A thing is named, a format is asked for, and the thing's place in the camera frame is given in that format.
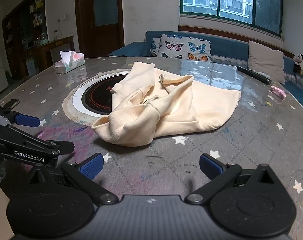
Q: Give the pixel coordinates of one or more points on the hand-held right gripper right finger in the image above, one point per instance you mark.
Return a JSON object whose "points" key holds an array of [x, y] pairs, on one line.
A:
{"points": [[211, 166]]}

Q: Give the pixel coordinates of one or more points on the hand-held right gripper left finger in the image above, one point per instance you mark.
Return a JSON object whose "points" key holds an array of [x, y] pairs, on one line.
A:
{"points": [[92, 167]]}

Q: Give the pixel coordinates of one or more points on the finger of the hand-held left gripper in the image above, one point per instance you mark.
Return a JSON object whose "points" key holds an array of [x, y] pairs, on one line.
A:
{"points": [[27, 120], [54, 146]]}

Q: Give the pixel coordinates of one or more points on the cream hoodie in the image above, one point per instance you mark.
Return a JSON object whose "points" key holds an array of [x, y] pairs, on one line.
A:
{"points": [[179, 105]]}

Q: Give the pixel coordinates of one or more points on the small dark flat object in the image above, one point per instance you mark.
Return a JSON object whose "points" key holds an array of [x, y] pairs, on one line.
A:
{"points": [[11, 103]]}

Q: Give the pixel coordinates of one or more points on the round induction hob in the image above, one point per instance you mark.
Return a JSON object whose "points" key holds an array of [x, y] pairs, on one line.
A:
{"points": [[74, 102]]}

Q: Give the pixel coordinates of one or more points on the grey star patterned table cover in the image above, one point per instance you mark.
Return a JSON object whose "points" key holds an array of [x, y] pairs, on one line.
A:
{"points": [[254, 135]]}

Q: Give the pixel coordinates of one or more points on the black round induction cooker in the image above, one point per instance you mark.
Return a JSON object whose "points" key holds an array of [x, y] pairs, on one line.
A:
{"points": [[96, 97]]}

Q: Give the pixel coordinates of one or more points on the dark wooden sideboard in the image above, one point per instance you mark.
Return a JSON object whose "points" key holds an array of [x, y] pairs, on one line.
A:
{"points": [[46, 52]]}

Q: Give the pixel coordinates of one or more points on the tissue box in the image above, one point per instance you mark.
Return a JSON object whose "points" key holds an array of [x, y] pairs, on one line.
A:
{"points": [[71, 64]]}

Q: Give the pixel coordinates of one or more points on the glass kettle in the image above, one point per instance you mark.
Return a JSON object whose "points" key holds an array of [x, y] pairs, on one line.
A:
{"points": [[43, 40]]}

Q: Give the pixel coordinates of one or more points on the dark wooden shelf cabinet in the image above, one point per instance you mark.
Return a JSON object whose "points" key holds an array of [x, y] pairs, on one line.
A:
{"points": [[24, 30]]}

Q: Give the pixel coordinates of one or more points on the small pink object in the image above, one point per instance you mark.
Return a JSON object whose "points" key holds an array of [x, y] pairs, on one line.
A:
{"points": [[278, 91]]}

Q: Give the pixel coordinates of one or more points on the black remote control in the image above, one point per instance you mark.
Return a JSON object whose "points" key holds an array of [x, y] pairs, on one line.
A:
{"points": [[254, 75]]}

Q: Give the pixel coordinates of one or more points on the dark wooden door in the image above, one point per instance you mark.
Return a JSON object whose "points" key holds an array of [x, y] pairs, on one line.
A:
{"points": [[99, 37]]}

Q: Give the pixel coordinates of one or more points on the beige pillow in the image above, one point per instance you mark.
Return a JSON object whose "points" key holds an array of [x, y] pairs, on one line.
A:
{"points": [[266, 60]]}

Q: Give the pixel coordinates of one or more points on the blue sofa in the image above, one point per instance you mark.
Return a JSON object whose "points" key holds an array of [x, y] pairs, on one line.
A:
{"points": [[229, 46]]}

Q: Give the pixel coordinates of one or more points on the large butterfly print pillow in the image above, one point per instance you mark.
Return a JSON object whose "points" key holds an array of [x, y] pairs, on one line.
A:
{"points": [[181, 47]]}

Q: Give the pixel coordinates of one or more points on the small butterfly print pillow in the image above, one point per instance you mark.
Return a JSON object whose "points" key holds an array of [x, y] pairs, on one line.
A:
{"points": [[155, 47]]}

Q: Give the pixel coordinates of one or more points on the black and white plush dog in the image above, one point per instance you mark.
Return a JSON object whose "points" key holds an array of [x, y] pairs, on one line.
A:
{"points": [[299, 63]]}

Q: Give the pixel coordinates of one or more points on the green framed window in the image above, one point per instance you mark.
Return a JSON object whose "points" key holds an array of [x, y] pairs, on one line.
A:
{"points": [[231, 2]]}

